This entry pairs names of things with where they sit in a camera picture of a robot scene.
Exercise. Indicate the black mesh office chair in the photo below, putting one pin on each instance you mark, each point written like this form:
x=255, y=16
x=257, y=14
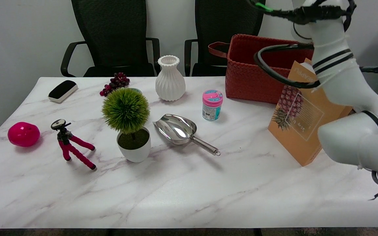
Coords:
x=113, y=29
x=221, y=19

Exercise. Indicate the black white board eraser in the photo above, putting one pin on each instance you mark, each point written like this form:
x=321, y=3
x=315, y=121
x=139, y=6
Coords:
x=62, y=90

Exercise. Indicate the pink plastic ball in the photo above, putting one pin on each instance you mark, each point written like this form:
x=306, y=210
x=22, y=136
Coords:
x=23, y=133

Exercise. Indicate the pink lid teal jar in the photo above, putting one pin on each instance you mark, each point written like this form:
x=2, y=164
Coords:
x=212, y=105

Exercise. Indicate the orange pineapple book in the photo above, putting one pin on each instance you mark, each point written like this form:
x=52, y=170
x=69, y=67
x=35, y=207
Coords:
x=299, y=131

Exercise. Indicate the dark red artificial grapes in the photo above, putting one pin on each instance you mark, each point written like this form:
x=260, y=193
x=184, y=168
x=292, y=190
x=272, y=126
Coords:
x=116, y=82

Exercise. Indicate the white ribbed vase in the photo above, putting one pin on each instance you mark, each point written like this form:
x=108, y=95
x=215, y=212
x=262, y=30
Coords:
x=170, y=82

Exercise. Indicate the red woven basket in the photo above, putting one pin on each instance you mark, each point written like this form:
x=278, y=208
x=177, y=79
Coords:
x=251, y=78

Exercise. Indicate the green ball plant white pot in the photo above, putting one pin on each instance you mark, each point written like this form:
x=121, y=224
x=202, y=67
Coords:
x=126, y=114

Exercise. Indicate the pink flexible mini tripod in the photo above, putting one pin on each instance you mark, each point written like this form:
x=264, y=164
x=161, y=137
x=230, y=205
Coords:
x=69, y=144

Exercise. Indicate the silver metal scoop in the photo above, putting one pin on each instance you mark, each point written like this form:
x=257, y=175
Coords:
x=176, y=128

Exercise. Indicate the small teal round lid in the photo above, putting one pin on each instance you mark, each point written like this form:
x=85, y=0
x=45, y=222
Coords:
x=137, y=89

